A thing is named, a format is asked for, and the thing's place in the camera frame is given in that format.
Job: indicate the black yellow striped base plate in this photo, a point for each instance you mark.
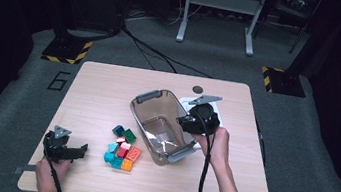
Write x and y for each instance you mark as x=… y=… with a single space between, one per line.
x=286 y=83
x=64 y=50

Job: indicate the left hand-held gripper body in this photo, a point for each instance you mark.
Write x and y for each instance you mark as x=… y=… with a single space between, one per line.
x=56 y=147

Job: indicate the dark round table grommet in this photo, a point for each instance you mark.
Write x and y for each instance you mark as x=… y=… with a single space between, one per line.
x=197 y=89

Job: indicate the person's right hand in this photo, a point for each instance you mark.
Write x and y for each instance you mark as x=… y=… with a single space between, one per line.
x=218 y=146

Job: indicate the grey table bracket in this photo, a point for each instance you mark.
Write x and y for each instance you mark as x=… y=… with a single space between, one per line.
x=28 y=168

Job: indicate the grey metal stand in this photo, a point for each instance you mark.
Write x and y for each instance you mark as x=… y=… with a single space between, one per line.
x=222 y=1

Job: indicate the single red brick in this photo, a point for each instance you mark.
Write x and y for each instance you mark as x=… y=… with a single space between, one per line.
x=122 y=153

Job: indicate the pile of coloured building blocks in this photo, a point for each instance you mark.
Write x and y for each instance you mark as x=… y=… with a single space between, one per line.
x=133 y=153

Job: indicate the person's left hand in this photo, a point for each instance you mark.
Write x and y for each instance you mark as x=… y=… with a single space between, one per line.
x=46 y=174

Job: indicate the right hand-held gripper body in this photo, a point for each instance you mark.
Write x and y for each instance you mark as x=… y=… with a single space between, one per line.
x=205 y=119

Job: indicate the white box lid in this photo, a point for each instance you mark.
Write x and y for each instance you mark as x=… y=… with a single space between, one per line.
x=185 y=104

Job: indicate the single green brick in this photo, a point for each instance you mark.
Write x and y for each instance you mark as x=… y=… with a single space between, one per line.
x=129 y=135

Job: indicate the dark equipment clutter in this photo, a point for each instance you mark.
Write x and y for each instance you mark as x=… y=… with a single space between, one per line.
x=298 y=1

